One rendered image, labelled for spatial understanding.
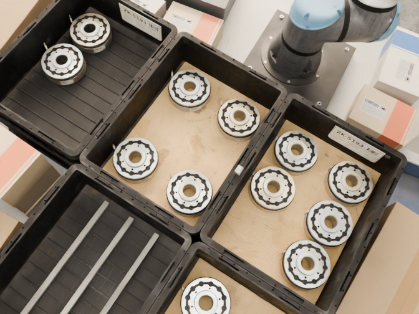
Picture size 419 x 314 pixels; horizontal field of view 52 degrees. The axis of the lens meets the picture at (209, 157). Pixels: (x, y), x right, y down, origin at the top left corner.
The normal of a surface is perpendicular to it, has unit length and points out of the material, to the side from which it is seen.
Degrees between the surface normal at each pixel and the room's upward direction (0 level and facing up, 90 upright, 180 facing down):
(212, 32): 0
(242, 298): 0
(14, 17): 0
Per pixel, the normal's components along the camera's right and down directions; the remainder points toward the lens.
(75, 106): 0.05, -0.35
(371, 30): 0.11, 0.82
